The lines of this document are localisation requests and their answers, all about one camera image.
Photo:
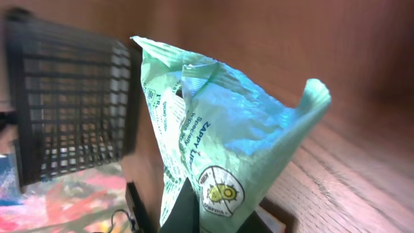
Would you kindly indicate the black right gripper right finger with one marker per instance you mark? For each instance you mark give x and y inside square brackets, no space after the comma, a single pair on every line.
[260,221]

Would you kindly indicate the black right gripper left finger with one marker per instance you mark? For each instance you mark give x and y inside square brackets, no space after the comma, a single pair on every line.
[184,217]

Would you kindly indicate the teal wet wipes pack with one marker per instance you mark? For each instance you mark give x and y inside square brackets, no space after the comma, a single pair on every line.
[220,131]

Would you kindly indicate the grey plastic mesh basket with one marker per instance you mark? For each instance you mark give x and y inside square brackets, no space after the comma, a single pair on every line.
[75,96]

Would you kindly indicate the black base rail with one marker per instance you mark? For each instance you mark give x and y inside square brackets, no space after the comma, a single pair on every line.
[141,220]

